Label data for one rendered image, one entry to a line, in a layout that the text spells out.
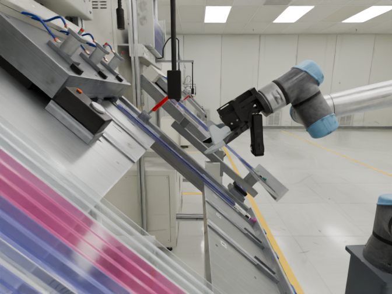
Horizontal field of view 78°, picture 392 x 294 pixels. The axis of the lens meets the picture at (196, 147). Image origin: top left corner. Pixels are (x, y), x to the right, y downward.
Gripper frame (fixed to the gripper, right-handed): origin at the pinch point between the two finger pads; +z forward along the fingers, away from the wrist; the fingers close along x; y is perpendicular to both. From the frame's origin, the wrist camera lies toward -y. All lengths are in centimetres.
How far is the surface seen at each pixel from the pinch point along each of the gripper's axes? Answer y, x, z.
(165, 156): 3.2, -7.9, 11.9
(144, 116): 16.6, -4.9, 9.8
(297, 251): -117, -90, -7
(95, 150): 14.8, 29.4, 11.1
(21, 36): 34.0, 28.1, 10.3
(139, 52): 52, -81, 9
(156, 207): -33, -85, 57
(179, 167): -2.1, -7.9, 10.4
